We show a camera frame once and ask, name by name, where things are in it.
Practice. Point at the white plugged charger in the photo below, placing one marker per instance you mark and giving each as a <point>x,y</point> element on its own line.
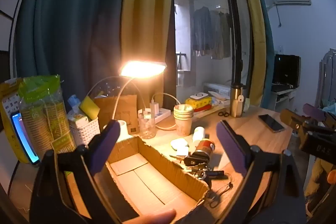
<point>155,108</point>

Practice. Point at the clear glass cup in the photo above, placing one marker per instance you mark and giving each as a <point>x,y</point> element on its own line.
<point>147,129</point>

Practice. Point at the white desk lamp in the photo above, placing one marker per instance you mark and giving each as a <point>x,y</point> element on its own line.
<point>143,69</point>

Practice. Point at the grey garment rack cover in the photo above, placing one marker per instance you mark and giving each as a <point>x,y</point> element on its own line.
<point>328,77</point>

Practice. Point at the teal curtain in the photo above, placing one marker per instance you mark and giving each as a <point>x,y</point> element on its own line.
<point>71,29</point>
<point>269,56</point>

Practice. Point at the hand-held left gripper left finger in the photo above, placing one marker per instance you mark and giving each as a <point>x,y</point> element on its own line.
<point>105,146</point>

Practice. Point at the white paper packs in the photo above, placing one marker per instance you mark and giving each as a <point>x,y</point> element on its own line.
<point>220,98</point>

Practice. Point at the white round device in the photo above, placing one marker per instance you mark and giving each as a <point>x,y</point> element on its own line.
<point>198,96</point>

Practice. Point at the olive hanging jacket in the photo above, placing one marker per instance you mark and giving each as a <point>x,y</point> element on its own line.
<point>221,35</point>

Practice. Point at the white tissue pack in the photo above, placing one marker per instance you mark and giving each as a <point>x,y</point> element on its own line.
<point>77,120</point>

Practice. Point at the grey hanging shirt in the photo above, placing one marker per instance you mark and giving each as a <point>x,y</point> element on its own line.
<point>201,29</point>

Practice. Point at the white wall socket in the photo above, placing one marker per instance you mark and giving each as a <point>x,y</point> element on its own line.
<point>281,49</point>

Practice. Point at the smartphone with lit screen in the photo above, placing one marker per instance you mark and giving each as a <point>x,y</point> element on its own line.
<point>25,140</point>

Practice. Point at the red tin can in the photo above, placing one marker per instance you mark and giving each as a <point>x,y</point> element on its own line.
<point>204,149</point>

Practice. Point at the white earbuds case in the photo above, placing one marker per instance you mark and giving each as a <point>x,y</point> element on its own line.
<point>179,144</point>

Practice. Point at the white monitor stand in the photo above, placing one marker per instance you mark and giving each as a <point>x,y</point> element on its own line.
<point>283,98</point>

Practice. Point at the white air conditioner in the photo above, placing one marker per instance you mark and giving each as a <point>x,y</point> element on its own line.
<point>291,1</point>

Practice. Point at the yellow printed package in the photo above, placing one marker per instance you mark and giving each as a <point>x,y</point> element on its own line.
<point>9,98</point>

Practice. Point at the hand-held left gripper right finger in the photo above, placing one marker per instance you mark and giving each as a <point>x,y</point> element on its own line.
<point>232,148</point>

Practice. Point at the white power strip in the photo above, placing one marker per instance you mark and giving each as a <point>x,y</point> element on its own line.
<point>162,113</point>

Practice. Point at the yellow green sponge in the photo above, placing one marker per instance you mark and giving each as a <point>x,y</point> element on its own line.
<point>89,108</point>

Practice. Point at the stack of paper cups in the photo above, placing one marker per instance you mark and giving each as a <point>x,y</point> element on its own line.
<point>183,121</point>

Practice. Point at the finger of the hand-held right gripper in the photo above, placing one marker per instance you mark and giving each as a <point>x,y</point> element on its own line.
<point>315,111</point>
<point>292,121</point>

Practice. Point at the black flashlight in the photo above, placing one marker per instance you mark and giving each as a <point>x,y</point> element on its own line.
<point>215,174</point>

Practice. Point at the green pack of paper cups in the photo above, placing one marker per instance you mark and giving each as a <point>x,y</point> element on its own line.
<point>44,113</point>

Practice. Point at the dark smartphone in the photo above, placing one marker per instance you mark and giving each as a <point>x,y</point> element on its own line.
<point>271,123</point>

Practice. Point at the brown lamp carton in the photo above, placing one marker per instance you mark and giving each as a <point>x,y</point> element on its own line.
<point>126,108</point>

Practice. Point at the white pill bottle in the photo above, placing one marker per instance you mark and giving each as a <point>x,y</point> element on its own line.
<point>198,134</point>

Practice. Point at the white charger plug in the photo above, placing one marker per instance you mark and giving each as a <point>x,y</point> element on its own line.
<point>182,151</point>

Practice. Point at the black monitor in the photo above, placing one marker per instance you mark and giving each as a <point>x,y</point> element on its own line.
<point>286,69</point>

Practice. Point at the red flat package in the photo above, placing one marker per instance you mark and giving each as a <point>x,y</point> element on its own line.
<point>206,108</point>

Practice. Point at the black scissors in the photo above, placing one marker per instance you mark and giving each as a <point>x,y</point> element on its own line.
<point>223,113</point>

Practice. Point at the person's left hand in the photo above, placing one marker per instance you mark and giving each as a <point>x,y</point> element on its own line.
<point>152,217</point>

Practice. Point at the white balcony appliance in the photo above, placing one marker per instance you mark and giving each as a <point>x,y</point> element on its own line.
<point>216,87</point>

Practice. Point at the white woven basket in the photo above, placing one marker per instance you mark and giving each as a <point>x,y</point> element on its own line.
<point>85,132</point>

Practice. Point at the yellow curtain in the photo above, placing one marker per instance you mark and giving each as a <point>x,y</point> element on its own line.
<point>254,29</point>
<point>147,16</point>

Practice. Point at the steel thermos bottle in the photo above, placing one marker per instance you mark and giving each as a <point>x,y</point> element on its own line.
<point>236,103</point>

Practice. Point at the cardboard box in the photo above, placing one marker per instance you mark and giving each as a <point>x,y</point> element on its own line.
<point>157,187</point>

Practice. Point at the black sliding door frame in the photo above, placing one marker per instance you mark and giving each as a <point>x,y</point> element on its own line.
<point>237,43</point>

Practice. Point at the black car key bunch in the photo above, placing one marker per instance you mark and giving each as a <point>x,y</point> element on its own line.
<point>194,160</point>

